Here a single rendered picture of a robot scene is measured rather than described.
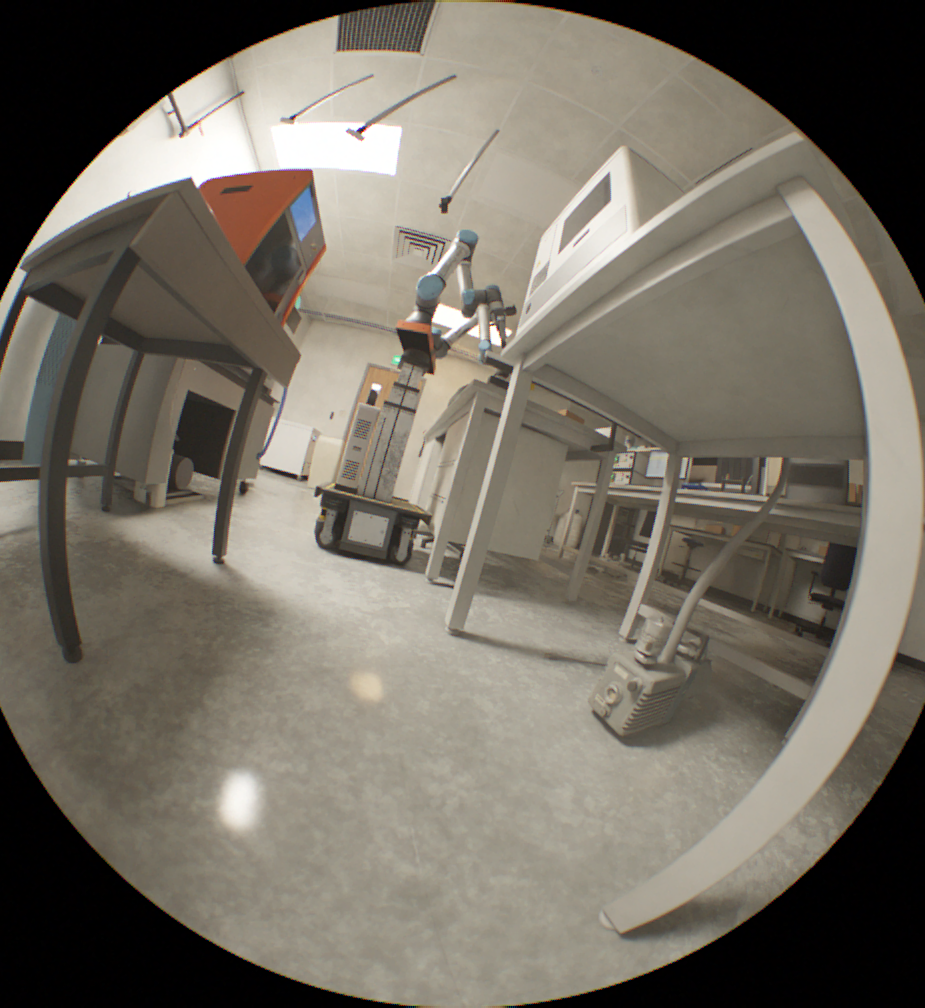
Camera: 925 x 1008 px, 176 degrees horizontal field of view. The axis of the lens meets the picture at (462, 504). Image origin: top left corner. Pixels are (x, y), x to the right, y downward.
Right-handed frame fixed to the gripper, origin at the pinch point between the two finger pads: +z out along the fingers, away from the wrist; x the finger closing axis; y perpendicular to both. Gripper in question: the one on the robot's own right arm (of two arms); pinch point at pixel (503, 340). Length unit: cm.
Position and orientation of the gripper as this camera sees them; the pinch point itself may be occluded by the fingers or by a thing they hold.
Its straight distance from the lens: 147.6
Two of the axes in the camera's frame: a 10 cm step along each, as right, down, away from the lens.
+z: 1.5, 9.8, 1.0
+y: -9.8, 1.4, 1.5
